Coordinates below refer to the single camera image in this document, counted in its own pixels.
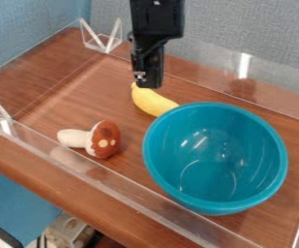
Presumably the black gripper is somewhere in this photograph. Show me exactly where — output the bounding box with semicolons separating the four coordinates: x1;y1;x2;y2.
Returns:
129;0;185;89

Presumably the yellow toy banana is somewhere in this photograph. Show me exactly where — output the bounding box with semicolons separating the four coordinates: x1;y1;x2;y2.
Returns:
131;82;179;117

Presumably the blue plastic bowl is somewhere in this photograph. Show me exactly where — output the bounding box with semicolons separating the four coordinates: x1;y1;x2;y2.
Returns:
143;103;288;216

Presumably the clear acrylic barrier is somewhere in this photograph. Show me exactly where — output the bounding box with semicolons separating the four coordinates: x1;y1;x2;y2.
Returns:
0;20;299;248

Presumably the brown white toy mushroom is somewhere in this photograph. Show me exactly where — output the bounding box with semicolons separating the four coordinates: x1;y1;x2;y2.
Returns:
57;120;120;159

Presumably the grey metal bracket below table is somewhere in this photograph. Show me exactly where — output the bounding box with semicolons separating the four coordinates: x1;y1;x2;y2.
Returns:
35;212;96;248

